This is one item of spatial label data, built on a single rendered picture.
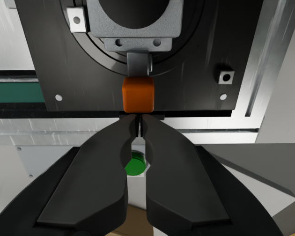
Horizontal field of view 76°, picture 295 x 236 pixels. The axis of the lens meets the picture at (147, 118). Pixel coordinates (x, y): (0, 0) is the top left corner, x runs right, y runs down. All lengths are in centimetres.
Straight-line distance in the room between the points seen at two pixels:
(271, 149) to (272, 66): 159
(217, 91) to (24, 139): 27
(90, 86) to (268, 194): 53
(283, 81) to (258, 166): 155
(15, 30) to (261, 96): 33
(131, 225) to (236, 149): 131
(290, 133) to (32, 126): 48
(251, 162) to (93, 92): 171
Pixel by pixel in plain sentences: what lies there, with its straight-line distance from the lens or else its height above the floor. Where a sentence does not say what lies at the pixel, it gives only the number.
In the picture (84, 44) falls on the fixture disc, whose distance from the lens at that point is 20.
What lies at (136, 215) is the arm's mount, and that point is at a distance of 56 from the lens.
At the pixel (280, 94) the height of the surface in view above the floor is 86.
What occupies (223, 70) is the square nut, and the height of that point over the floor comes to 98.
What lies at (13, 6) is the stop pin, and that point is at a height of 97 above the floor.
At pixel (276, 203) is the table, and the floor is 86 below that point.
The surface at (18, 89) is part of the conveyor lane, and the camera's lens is 30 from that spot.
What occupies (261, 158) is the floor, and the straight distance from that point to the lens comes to 187.
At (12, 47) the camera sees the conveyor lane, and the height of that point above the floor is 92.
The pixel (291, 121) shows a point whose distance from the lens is 48.
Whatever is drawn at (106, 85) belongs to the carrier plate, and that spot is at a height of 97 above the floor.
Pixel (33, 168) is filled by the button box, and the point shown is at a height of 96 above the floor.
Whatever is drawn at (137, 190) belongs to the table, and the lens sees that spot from 52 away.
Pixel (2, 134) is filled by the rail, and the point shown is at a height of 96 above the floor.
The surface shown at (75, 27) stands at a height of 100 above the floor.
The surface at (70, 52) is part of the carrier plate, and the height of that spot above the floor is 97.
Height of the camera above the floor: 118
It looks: 60 degrees down
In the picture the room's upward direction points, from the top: 178 degrees clockwise
